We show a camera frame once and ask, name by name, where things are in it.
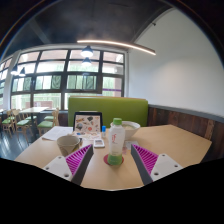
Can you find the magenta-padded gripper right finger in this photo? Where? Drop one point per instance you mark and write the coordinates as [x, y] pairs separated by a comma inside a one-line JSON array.
[[148, 161]]

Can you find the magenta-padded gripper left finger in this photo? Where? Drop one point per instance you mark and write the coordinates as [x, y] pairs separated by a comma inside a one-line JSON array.
[[78, 160]]

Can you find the white bottle with green cap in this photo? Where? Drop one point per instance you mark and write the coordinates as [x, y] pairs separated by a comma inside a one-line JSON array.
[[116, 143]]

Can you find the cream ceramic cup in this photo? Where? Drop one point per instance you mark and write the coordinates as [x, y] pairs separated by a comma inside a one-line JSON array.
[[68, 145]]

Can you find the small clear plastic packet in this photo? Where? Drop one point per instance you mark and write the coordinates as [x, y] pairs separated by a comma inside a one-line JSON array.
[[129, 146]]

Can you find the colourful sticker sheet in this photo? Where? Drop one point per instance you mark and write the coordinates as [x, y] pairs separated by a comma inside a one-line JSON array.
[[88, 136]]

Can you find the white paper sheet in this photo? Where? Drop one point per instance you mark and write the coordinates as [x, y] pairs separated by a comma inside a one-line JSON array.
[[56, 132]]

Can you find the white bowl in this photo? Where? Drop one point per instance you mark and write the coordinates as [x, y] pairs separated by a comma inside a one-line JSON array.
[[131, 128]]

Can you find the black-framed tablet with sticker picture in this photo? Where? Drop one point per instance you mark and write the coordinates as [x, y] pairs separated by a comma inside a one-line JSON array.
[[87, 123]]

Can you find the blue-capped glue stick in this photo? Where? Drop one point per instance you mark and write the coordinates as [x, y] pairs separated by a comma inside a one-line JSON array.
[[104, 131]]

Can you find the green upholstered bench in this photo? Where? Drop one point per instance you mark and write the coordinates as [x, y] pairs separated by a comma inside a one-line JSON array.
[[133, 110]]

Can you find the wooden dining table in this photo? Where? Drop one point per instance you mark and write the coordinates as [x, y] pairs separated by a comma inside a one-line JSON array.
[[33, 109]]

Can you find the wooden chairs with green seats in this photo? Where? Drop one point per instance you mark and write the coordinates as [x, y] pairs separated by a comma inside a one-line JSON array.
[[21, 122]]

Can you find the black pendant lamps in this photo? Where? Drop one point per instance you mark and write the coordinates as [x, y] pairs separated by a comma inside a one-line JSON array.
[[87, 52]]

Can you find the long curved ceiling light strip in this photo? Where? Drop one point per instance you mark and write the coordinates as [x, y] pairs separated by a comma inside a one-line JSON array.
[[116, 44]]

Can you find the black-framed window wall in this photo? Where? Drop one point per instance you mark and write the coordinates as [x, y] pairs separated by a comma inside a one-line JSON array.
[[66, 80]]

